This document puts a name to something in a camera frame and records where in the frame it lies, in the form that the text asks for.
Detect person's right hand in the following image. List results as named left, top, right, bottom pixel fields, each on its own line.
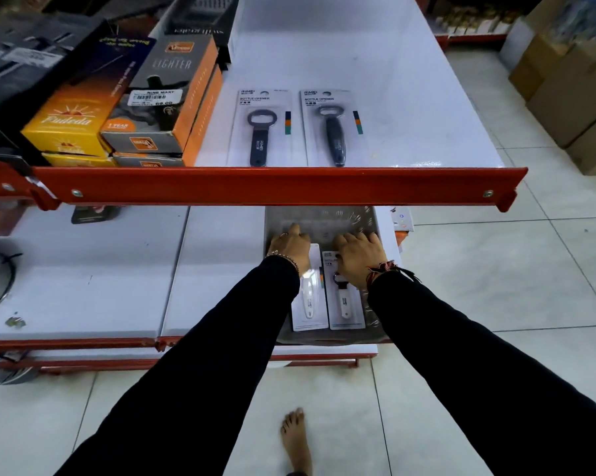
left=333, top=232, right=389, bottom=290

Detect person's left hand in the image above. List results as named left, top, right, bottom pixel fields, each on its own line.
left=266, top=224, right=312, bottom=277

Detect white bottle opener pack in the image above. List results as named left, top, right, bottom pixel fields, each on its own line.
left=291, top=243, right=329, bottom=333
left=323, top=251, right=366, bottom=331

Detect person's left forearm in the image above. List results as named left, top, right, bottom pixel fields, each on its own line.
left=55, top=256, right=301, bottom=476

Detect person's right forearm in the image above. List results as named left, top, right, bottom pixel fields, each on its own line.
left=367, top=271, right=596, bottom=476

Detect red thread wrist band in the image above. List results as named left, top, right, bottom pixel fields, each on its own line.
left=366, top=260, right=421, bottom=289

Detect small white packet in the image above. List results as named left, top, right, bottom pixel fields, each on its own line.
left=389, top=207, right=415, bottom=233

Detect blue bottle opener pack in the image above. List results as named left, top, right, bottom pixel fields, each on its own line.
left=227, top=89, right=308, bottom=168
left=300, top=89, right=373, bottom=168

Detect grey orange lighter box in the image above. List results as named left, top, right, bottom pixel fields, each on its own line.
left=101, top=34, right=219, bottom=155
left=113, top=64, right=224, bottom=168

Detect person's foot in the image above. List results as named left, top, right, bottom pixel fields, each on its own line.
left=280, top=408, right=313, bottom=476

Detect black hanging tag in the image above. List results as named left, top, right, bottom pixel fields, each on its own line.
left=71, top=205, right=123, bottom=225

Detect yellow black box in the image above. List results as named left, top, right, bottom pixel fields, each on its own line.
left=42, top=152, right=118, bottom=168
left=21, top=35, right=156, bottom=158

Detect small cardboard box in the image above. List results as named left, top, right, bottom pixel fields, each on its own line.
left=508, top=34, right=569, bottom=102

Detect row of shelf goods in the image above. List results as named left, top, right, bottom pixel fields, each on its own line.
left=428, top=6, right=521, bottom=38

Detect white carton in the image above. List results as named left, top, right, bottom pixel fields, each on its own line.
left=498, top=17, right=537, bottom=71

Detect large cardboard box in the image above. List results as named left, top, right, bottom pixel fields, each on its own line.
left=526, top=40, right=596, bottom=149

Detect glass pan lid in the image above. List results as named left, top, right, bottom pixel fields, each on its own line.
left=0, top=245, right=24, bottom=321

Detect black product boxes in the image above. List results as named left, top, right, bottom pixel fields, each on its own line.
left=0, top=14, right=105, bottom=161

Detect steel pan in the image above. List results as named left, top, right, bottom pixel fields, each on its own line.
left=0, top=366, right=39, bottom=386

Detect beaded wrist bracelet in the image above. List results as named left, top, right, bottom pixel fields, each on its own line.
left=265, top=250, right=300, bottom=274

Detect red shelf rail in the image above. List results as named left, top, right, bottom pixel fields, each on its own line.
left=0, top=161, right=60, bottom=212
left=0, top=354, right=378, bottom=376
left=32, top=166, right=529, bottom=214

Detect red bottom shelf rail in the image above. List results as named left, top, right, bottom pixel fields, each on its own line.
left=0, top=354, right=378, bottom=376

